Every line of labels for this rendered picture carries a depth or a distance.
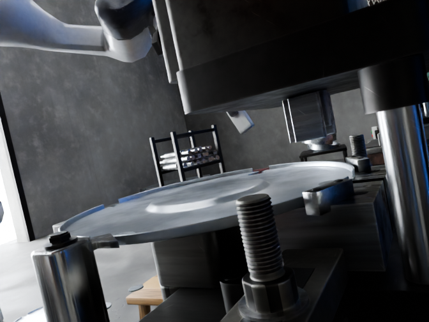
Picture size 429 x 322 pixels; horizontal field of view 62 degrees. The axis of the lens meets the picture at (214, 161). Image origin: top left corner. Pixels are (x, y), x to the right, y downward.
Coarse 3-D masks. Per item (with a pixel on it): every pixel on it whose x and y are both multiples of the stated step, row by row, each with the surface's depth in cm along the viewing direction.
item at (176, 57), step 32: (160, 0) 31; (192, 0) 26; (224, 0) 25; (256, 0) 24; (288, 0) 23; (320, 0) 22; (352, 0) 24; (160, 32) 31; (192, 32) 27; (224, 32) 26; (256, 32) 24; (288, 32) 23; (192, 64) 27
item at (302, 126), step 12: (300, 96) 29; (312, 96) 28; (288, 108) 30; (300, 108) 29; (312, 108) 28; (288, 120) 31; (300, 120) 29; (312, 120) 29; (300, 132) 29; (312, 132) 29; (324, 132) 29
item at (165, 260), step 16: (176, 240) 34; (192, 240) 33; (208, 240) 32; (224, 240) 34; (240, 240) 36; (160, 256) 35; (176, 256) 34; (192, 256) 33; (208, 256) 33; (224, 256) 33; (240, 256) 36; (160, 272) 36; (176, 272) 35; (192, 272) 34; (208, 272) 33; (224, 272) 33; (160, 288) 36; (176, 288) 35; (208, 288) 33
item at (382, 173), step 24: (384, 168) 34; (360, 192) 25; (384, 192) 28; (288, 216) 25; (312, 216) 25; (336, 216) 24; (360, 216) 23; (384, 216) 26; (288, 240) 26; (312, 240) 25; (336, 240) 24; (360, 240) 23; (384, 240) 24; (360, 264) 23; (384, 264) 23
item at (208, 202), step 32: (160, 192) 49; (192, 192) 38; (224, 192) 33; (256, 192) 33; (288, 192) 30; (64, 224) 35; (96, 224) 34; (128, 224) 31; (160, 224) 28; (192, 224) 23; (224, 224) 23
